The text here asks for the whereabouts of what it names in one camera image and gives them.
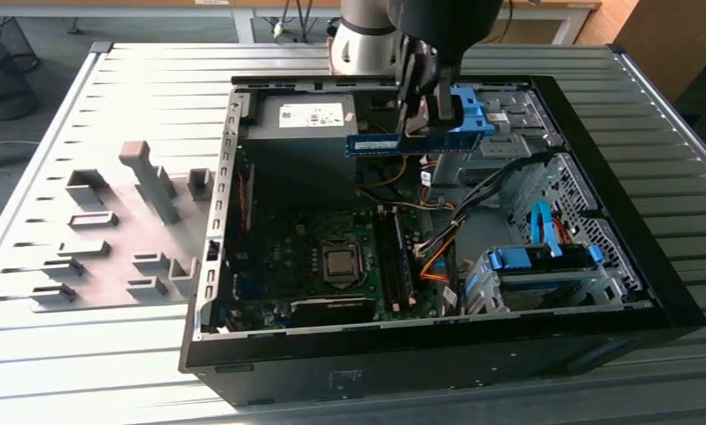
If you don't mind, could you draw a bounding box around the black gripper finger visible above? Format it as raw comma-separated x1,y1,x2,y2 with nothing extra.
396,35,431,136
433,57,465,120

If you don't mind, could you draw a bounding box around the black RAM slot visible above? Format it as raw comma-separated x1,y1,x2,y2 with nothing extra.
373,206,401,311

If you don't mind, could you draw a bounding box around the blue plastic drive carrier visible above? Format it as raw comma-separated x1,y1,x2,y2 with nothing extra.
445,86,496,136

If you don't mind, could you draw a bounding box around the grey metal drive cage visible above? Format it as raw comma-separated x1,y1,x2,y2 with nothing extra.
428,86,566,187

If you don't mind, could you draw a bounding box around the grey power supply unit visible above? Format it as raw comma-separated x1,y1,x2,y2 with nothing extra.
237,93,363,209

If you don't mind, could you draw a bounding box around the hard disk in blue carrier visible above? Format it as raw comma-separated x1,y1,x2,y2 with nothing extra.
484,244,606,274

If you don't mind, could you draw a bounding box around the brown wooden cabinet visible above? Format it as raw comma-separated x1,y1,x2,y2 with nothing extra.
574,0,706,103

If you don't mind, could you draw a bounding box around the silver CPU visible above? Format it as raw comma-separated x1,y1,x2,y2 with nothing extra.
327,252,357,276

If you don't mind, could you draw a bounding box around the grey metal disk bay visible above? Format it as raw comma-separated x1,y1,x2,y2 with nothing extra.
463,260,626,313

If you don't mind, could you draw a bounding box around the green motherboard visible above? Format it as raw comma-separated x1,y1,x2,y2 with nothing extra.
221,205,448,331

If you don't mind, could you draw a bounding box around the black graphics card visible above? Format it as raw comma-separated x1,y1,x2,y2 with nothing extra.
288,295,377,324

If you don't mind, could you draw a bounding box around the black open PC case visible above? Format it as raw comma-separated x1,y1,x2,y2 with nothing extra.
177,73,706,406

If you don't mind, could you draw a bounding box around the grey plastic parts rack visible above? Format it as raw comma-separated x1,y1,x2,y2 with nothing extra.
25,140,215,313

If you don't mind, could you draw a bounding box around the thin yellow wire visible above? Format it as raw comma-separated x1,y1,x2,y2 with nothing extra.
356,154,411,192

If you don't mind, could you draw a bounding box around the wooden desk white frame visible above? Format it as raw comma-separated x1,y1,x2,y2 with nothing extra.
0,0,341,45
494,0,602,45

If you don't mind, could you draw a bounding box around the black cable bundle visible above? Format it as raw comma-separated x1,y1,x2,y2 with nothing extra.
445,152,552,227

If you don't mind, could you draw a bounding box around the light blue flat wire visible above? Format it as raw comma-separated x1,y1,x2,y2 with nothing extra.
531,199,564,258

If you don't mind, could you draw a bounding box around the thin red flat wire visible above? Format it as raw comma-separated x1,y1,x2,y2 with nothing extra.
550,216,572,244

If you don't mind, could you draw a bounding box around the orange flat wire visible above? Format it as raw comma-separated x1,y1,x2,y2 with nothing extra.
417,247,451,282

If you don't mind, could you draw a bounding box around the black wire mesh bin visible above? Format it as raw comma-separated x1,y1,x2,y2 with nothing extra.
0,16,40,121

